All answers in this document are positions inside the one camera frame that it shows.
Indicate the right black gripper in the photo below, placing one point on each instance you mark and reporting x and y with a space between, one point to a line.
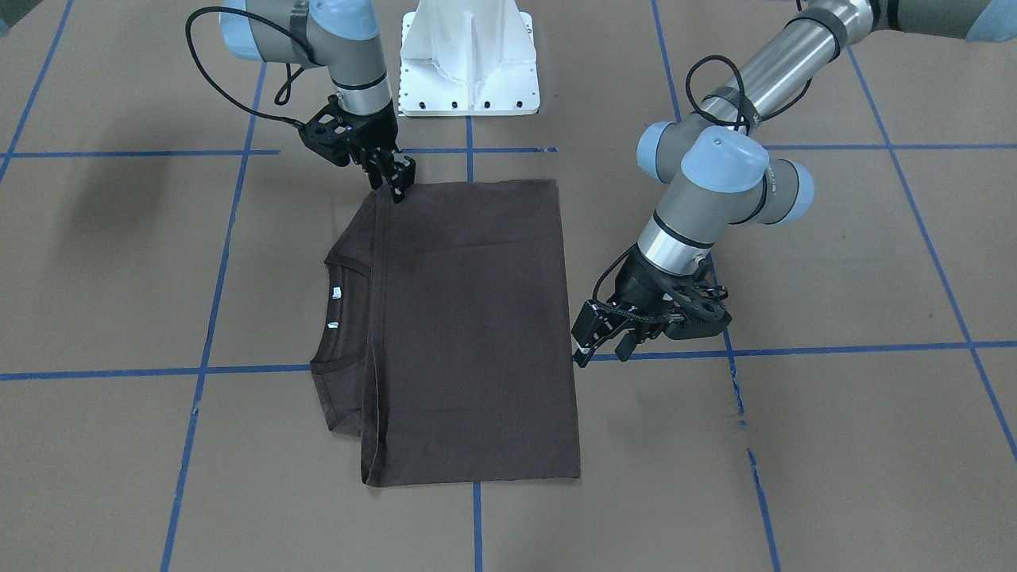
380 132

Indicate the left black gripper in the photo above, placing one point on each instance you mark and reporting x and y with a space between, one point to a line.
638 284

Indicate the dark brown t-shirt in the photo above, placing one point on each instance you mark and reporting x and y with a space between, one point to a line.
446 349

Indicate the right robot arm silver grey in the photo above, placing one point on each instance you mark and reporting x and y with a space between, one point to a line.
341 36

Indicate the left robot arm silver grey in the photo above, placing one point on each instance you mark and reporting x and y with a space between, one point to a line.
717 176

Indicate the blue tape line centre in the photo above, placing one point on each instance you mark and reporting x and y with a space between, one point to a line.
477 514

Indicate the blue tape line rear crosswise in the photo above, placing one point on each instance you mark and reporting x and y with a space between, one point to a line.
465 150

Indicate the blue tape line crosswise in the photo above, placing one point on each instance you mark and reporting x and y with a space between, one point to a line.
465 150
650 356

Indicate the blue tape line front crosswise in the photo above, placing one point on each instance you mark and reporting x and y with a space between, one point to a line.
650 356

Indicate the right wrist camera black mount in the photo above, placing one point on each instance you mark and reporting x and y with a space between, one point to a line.
325 133

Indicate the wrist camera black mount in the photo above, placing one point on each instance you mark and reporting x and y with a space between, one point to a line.
325 133
697 310

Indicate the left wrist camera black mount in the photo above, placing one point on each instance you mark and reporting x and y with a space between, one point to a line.
697 310

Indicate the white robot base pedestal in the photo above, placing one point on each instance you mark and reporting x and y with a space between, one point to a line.
468 58

